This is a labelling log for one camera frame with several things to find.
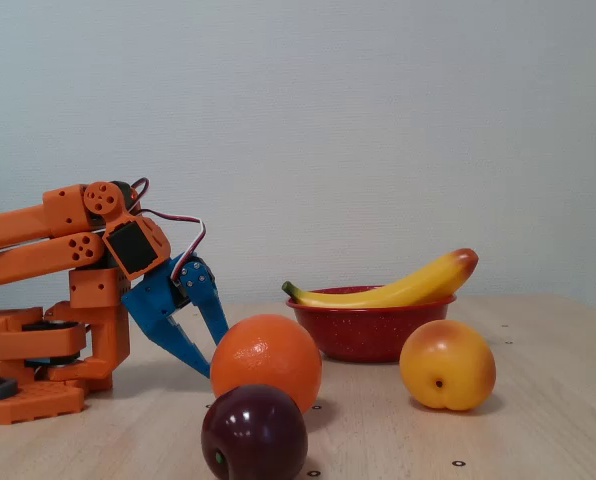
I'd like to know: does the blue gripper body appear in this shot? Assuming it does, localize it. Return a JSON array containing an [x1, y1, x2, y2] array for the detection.
[[121, 253, 190, 335]]

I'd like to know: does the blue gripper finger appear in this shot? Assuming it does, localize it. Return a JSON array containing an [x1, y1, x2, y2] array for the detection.
[[177, 259, 230, 346], [146, 315, 213, 380]]

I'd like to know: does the yellow toy banana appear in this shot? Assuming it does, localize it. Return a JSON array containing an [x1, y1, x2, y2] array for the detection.
[[281, 248, 480, 309]]

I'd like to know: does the orange robot base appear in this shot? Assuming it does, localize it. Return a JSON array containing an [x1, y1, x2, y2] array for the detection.
[[0, 289, 117, 426]]

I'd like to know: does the red speckled bowl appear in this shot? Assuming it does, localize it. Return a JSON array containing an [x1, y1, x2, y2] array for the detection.
[[285, 285, 457, 364]]

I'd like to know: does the orange fruit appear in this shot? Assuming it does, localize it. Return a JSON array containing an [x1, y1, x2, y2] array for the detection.
[[209, 313, 324, 415]]

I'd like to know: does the dark purple plum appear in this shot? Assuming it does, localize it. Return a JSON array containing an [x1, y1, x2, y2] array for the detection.
[[200, 383, 309, 480]]

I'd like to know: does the yellow-orange peach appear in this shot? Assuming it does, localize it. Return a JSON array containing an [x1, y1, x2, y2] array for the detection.
[[399, 318, 497, 412]]

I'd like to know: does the white and red servo cable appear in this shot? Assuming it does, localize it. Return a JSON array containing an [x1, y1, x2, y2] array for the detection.
[[130, 177, 207, 287]]

